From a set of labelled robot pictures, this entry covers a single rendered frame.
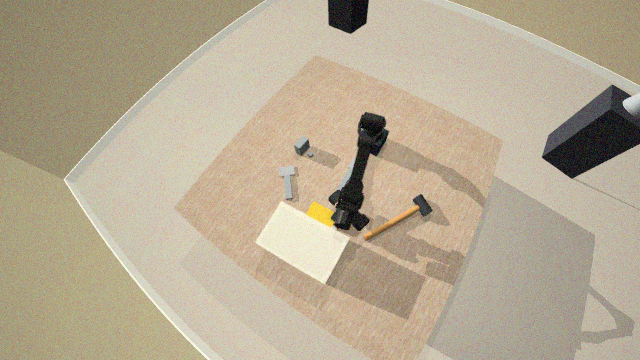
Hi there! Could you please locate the mallet with wooden handle and black head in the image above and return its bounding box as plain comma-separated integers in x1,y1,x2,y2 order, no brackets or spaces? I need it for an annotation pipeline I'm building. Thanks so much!
363,194,432,241

